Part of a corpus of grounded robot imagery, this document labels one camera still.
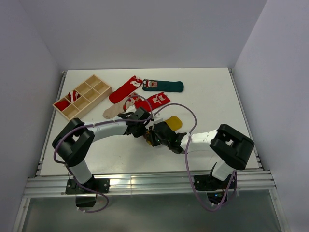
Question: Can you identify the yellow sock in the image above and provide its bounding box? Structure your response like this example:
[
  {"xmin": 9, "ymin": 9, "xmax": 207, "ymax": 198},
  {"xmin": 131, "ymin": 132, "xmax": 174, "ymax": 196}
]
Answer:
[{"xmin": 144, "ymin": 116, "xmax": 183, "ymax": 147}]

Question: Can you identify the wooden compartment tray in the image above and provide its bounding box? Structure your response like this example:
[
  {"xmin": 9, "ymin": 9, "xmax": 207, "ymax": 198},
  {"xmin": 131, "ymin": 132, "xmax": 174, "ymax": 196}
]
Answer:
[{"xmin": 53, "ymin": 75, "xmax": 112, "ymax": 121}]

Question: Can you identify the red white striped sock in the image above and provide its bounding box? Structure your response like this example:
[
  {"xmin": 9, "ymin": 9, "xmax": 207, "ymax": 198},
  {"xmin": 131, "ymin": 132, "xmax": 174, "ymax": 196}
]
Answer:
[{"xmin": 66, "ymin": 90, "xmax": 81, "ymax": 103}]

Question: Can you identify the red sock with santa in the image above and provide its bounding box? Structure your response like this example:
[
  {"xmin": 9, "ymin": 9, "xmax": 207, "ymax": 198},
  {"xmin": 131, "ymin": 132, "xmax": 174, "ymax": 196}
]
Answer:
[{"xmin": 55, "ymin": 100, "xmax": 70, "ymax": 112}]

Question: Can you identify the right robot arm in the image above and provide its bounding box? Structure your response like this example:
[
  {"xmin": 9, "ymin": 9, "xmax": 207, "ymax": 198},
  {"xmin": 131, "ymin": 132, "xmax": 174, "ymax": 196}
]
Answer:
[{"xmin": 144, "ymin": 122, "xmax": 255, "ymax": 189}]

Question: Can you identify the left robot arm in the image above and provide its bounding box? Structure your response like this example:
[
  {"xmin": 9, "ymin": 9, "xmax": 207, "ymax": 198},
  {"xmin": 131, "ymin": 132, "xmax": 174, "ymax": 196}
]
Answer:
[{"xmin": 52, "ymin": 108, "xmax": 152, "ymax": 193}]

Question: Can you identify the beige sock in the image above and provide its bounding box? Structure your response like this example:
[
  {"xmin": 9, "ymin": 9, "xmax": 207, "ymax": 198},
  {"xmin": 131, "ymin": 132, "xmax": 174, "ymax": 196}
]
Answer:
[{"xmin": 103, "ymin": 92, "xmax": 143, "ymax": 119}]

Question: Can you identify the red sock centre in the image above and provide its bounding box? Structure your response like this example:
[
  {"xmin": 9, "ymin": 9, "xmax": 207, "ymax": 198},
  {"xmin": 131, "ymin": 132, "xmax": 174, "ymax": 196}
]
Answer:
[{"xmin": 135, "ymin": 92, "xmax": 170, "ymax": 112}]

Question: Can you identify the red sock upper left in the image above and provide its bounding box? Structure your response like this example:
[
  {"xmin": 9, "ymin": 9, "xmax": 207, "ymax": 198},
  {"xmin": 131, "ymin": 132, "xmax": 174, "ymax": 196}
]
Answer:
[{"xmin": 109, "ymin": 76, "xmax": 142, "ymax": 104}]

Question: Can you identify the dark green sock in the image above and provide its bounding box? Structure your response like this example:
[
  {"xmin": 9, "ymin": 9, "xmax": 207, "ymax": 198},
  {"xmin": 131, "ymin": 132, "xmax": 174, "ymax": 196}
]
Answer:
[{"xmin": 142, "ymin": 79, "xmax": 184, "ymax": 93}]

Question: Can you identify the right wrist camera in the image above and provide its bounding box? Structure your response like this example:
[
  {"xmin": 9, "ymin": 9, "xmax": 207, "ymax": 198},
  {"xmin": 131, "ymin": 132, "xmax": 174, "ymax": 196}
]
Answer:
[{"xmin": 152, "ymin": 113, "xmax": 164, "ymax": 124}]

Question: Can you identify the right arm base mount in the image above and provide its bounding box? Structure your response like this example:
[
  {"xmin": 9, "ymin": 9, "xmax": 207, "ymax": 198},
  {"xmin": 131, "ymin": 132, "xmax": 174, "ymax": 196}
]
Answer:
[{"xmin": 194, "ymin": 174, "xmax": 237, "ymax": 205}]

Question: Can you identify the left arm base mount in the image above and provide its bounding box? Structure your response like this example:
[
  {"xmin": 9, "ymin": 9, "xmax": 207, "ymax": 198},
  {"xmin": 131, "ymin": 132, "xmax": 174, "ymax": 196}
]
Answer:
[{"xmin": 65, "ymin": 177, "xmax": 110, "ymax": 209}]

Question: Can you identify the aluminium front rail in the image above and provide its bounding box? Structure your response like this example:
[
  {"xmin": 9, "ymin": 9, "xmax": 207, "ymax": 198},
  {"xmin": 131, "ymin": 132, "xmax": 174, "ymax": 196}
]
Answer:
[{"xmin": 22, "ymin": 170, "xmax": 277, "ymax": 198}]

